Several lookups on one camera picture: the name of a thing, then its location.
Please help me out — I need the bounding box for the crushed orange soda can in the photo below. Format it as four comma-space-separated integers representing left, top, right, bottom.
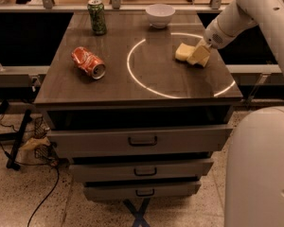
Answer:
71, 46, 106, 79

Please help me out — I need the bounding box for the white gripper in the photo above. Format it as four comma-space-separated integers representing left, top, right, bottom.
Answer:
186, 18, 235, 65

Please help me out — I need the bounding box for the grey drawer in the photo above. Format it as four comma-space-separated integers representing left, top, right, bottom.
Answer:
83, 181, 201, 201
70, 158, 213, 183
48, 125, 232, 158

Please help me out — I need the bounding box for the middle grey drawer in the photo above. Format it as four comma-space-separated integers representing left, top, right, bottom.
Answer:
70, 158, 213, 183

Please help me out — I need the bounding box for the bottom grey drawer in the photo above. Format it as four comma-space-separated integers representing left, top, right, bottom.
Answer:
83, 181, 201, 201

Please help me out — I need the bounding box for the yellow sponge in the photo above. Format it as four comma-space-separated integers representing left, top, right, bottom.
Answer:
175, 44, 196, 64

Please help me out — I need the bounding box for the wire mesh basket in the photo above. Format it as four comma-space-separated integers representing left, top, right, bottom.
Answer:
33, 116, 58, 166

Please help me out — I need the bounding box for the top grey drawer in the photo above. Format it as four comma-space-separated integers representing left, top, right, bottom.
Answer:
48, 125, 232, 158

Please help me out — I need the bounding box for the grey drawer cabinet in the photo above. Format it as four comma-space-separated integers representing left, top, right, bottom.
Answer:
35, 11, 241, 188

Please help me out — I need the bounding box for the black floor cable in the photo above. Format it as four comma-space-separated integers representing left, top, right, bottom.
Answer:
0, 111, 61, 227

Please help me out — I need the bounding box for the black stand leg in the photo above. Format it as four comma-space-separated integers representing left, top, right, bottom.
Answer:
7, 110, 31, 170

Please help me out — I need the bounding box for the white bowl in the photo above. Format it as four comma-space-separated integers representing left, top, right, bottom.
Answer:
145, 4, 175, 28

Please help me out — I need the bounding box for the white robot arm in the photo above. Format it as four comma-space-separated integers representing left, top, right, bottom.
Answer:
198, 0, 284, 227

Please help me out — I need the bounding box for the green soda can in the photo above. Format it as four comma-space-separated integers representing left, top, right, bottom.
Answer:
87, 0, 107, 35

